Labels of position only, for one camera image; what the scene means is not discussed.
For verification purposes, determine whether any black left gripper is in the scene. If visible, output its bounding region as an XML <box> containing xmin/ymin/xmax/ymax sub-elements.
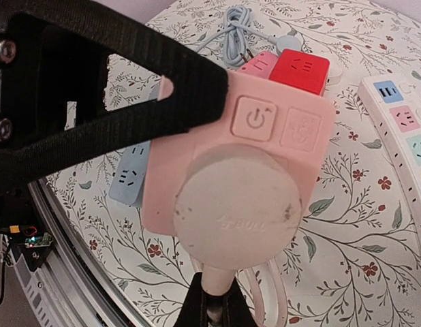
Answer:
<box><xmin>0</xmin><ymin>1</ymin><xmax>228</xmax><ymax>191</ymax></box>

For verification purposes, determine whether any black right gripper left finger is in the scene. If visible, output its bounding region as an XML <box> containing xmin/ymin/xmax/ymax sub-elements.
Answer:
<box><xmin>174</xmin><ymin>272</ymin><xmax>206</xmax><ymax>327</ymax></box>

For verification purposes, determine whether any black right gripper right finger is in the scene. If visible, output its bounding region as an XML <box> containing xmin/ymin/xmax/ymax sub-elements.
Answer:
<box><xmin>222</xmin><ymin>281</ymin><xmax>257</xmax><ymax>327</ymax></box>

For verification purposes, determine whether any pink cable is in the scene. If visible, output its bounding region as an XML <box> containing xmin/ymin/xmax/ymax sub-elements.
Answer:
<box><xmin>191</xmin><ymin>255</ymin><xmax>290</xmax><ymax>327</ymax></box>

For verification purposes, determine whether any pink plug adapter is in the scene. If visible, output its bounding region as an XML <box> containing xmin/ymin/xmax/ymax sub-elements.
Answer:
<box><xmin>236</xmin><ymin>51</ymin><xmax>279</xmax><ymax>80</ymax></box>

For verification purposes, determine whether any pink cube adapter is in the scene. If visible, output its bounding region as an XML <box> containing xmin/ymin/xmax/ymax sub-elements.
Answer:
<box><xmin>141</xmin><ymin>71</ymin><xmax>335</xmax><ymax>270</ymax></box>

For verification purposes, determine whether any red cube adapter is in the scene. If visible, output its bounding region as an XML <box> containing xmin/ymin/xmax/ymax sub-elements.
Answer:
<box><xmin>268</xmin><ymin>49</ymin><xmax>330</xmax><ymax>96</ymax></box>

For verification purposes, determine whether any grey blue power strip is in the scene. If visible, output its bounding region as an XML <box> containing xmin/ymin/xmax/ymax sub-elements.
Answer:
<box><xmin>108</xmin><ymin>83</ymin><xmax>162</xmax><ymax>208</ymax></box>

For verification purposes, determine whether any white plug adapter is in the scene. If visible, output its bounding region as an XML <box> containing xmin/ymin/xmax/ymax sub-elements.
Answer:
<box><xmin>326</xmin><ymin>60</ymin><xmax>343</xmax><ymax>86</ymax></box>

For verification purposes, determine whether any white power strip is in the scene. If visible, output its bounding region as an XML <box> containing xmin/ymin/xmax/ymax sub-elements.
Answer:
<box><xmin>358</xmin><ymin>73</ymin><xmax>421</xmax><ymax>245</ymax></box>

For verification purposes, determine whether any floral patterned table mat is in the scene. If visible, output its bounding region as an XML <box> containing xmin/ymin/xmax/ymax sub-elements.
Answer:
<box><xmin>47</xmin><ymin>1</ymin><xmax>421</xmax><ymax>326</ymax></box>

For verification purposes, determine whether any grey coiled power cable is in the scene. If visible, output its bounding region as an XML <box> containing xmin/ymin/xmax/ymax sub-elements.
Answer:
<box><xmin>196</xmin><ymin>5</ymin><xmax>303</xmax><ymax>69</ymax></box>

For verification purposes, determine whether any aluminium front rail base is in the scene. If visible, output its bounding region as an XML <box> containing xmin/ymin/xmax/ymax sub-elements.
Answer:
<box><xmin>5</xmin><ymin>178</ymin><xmax>149</xmax><ymax>326</ymax></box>

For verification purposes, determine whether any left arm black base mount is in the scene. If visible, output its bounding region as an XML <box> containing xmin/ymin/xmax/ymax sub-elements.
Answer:
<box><xmin>0</xmin><ymin>188</ymin><xmax>54</xmax><ymax>272</ymax></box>

